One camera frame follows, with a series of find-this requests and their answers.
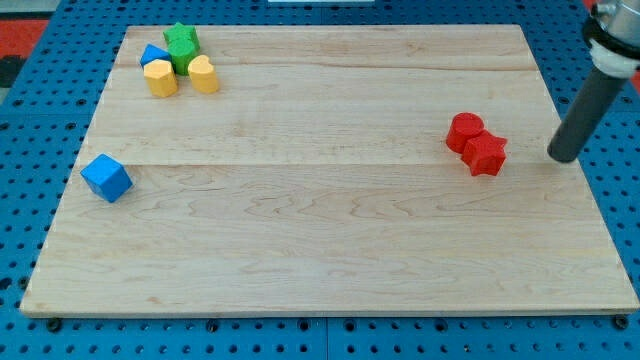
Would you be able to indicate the red cylinder block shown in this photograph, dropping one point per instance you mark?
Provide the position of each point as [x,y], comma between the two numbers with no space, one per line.
[464,126]

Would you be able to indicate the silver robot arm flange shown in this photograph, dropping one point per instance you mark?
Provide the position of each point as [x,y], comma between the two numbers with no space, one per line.
[612,34]

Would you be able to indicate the wooden board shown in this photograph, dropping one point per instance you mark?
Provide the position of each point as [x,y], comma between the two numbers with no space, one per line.
[317,182]

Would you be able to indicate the yellow heart block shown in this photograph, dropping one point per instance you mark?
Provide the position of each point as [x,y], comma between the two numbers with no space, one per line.
[203,75]

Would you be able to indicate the red star block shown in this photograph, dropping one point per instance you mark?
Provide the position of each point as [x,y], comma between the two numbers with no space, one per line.
[485,154]

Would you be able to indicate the yellow hexagon block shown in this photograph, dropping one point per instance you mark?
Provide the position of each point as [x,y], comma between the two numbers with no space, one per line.
[160,78]

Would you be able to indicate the green cylinder block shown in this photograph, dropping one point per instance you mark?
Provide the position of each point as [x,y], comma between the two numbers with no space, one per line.
[182,52]

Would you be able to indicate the green star block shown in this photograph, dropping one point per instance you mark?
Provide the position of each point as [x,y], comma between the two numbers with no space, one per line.
[180,31]

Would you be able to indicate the blue cube block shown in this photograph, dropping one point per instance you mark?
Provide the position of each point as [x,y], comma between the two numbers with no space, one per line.
[107,178]

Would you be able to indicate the blue triangle block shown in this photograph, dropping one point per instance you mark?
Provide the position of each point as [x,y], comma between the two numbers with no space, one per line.
[151,53]

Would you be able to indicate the grey pusher rod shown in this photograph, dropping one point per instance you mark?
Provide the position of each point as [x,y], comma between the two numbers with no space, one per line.
[592,101]

